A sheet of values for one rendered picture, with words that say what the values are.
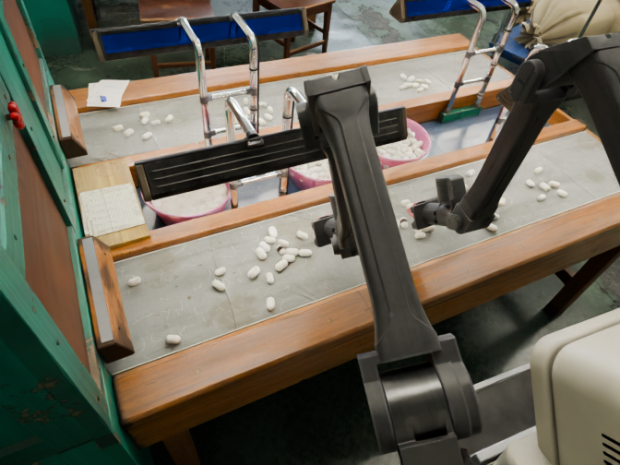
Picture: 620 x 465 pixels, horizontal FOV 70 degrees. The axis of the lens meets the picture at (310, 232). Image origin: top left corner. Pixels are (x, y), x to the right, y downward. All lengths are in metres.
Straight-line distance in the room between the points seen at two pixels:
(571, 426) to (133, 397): 0.78
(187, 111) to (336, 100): 1.20
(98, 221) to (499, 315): 1.71
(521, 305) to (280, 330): 1.49
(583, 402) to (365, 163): 0.30
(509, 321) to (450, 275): 1.03
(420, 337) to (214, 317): 0.70
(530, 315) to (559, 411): 1.81
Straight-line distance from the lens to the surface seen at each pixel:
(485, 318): 2.18
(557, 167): 1.80
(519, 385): 0.79
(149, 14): 3.10
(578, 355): 0.47
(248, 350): 1.02
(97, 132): 1.65
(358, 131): 0.51
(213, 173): 0.92
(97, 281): 1.05
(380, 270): 0.46
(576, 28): 3.99
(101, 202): 1.33
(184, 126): 1.61
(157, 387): 1.01
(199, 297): 1.12
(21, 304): 0.58
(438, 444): 0.46
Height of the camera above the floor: 1.68
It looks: 49 degrees down
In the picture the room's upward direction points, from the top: 8 degrees clockwise
